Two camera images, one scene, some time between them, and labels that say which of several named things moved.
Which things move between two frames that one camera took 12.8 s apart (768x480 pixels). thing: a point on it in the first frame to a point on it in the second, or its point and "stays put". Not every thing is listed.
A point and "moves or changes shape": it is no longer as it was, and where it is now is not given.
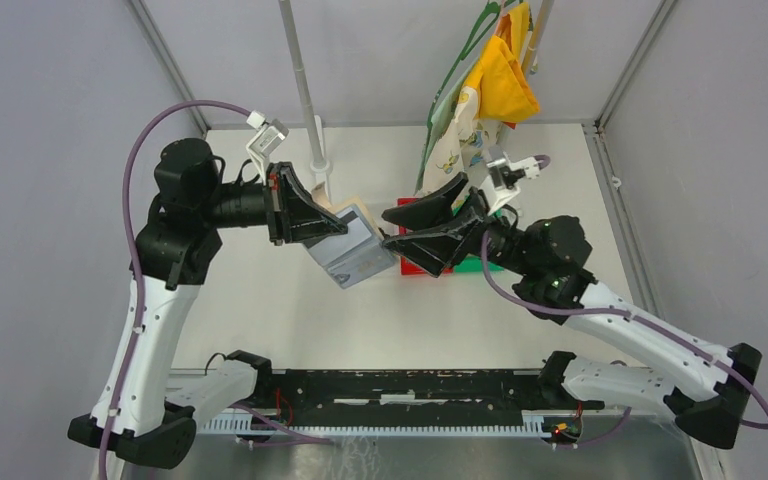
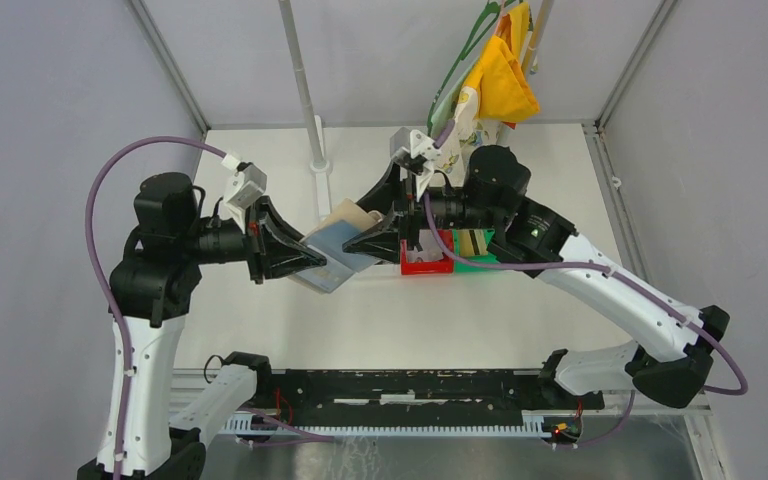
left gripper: [293, 212] to [273, 247]
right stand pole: [542, 17] stays put
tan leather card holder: [358, 253] moves or changes shape
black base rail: [408, 397] stays put
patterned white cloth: [461, 146] stays put
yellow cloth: [499, 73] stays put
